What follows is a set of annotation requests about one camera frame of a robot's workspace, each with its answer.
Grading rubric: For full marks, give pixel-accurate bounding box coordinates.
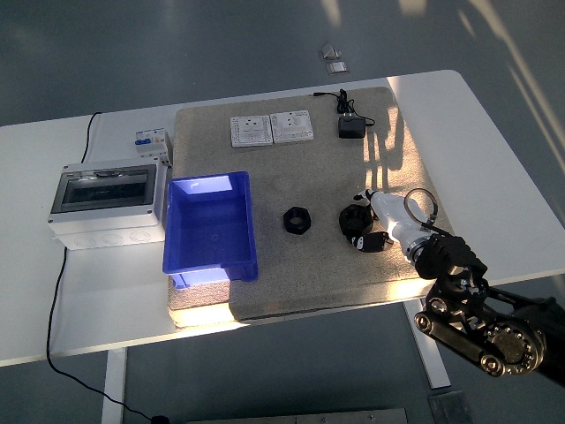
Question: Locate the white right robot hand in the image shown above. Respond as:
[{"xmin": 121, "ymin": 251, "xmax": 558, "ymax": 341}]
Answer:
[{"xmin": 350, "ymin": 188, "xmax": 421, "ymax": 255}]

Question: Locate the black hexagonal nut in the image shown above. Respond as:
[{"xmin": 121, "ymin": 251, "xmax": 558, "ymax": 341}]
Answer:
[
  {"xmin": 338, "ymin": 203, "xmax": 377, "ymax": 236},
  {"xmin": 282, "ymin": 205, "xmax": 315, "ymax": 236}
]

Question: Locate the blue plastic box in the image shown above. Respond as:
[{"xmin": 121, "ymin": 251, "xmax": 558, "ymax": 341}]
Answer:
[{"xmin": 162, "ymin": 170, "xmax": 260, "ymax": 291}]

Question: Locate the grey distribution box, clear cover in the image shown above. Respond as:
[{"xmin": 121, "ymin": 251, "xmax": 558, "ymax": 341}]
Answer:
[{"xmin": 47, "ymin": 163, "xmax": 171, "ymax": 252}]

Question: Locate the grey-brown mat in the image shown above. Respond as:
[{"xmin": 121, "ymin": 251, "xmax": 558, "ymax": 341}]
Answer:
[{"xmin": 167, "ymin": 86, "xmax": 458, "ymax": 329}]

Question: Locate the black power adapter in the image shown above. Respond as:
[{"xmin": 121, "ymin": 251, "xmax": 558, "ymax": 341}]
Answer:
[{"xmin": 337, "ymin": 116, "xmax": 367, "ymax": 140}]

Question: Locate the white socket panel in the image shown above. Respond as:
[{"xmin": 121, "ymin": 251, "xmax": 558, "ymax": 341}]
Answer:
[
  {"xmin": 268, "ymin": 110, "xmax": 315, "ymax": 145},
  {"xmin": 230, "ymin": 114, "xmax": 273, "ymax": 148}
]

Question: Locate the white table leg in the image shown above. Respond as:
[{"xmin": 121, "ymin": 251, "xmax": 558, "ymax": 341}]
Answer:
[
  {"xmin": 101, "ymin": 347, "xmax": 130, "ymax": 424},
  {"xmin": 402, "ymin": 301, "xmax": 452, "ymax": 390}
]

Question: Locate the dark metal floor plate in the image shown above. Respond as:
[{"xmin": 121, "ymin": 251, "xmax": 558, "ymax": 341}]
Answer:
[{"xmin": 426, "ymin": 390, "xmax": 476, "ymax": 424}]

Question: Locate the grey metal plate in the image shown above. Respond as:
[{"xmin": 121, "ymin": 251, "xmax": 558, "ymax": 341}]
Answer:
[{"xmin": 185, "ymin": 407, "xmax": 410, "ymax": 424}]

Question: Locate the white and blue circuit breaker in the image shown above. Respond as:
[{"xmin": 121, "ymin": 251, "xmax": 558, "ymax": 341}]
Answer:
[{"xmin": 133, "ymin": 127, "xmax": 174, "ymax": 168}]

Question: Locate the black adapter cord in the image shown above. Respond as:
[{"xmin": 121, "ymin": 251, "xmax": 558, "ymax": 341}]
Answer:
[{"xmin": 312, "ymin": 89, "xmax": 376, "ymax": 129}]

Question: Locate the long black power cable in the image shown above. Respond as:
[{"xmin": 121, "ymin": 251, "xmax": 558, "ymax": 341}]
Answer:
[{"xmin": 45, "ymin": 111, "xmax": 171, "ymax": 424}]

